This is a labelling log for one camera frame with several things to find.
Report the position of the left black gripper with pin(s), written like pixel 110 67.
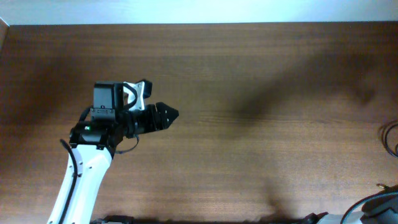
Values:
pixel 157 122

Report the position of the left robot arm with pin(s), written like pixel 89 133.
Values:
pixel 118 111

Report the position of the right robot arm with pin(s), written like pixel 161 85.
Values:
pixel 379 208

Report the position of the black base block left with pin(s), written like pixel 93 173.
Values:
pixel 114 219

